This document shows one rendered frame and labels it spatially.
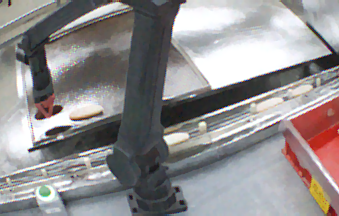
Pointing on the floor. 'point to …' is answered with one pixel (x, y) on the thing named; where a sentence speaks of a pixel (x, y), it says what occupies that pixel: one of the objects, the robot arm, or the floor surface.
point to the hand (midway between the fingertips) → (47, 110)
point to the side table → (221, 189)
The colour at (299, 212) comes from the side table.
